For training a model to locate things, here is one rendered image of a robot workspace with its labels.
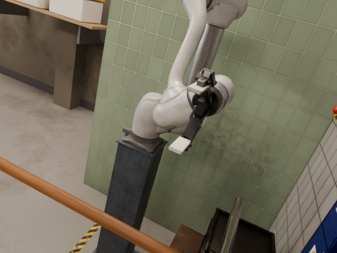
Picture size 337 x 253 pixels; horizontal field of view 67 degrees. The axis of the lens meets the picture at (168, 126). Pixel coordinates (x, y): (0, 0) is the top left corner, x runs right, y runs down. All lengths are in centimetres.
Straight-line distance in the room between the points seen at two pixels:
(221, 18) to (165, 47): 66
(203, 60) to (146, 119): 40
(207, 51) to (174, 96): 48
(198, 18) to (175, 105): 37
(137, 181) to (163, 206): 86
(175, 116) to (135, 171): 64
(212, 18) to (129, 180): 91
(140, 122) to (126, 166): 27
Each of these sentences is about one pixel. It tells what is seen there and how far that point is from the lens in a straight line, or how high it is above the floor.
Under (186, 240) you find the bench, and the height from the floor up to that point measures 58.
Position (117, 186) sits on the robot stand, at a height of 72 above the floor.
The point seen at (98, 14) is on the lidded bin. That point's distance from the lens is 336.
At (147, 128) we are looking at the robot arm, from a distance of 129.
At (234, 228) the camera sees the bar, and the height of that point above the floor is 117.
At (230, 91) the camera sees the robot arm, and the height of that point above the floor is 151.
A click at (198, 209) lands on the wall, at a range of 213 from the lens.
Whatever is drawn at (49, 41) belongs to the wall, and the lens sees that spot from 436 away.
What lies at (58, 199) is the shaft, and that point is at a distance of 71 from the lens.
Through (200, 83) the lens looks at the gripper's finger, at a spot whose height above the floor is 156.
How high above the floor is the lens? 167
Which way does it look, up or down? 24 degrees down
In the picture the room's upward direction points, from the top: 16 degrees clockwise
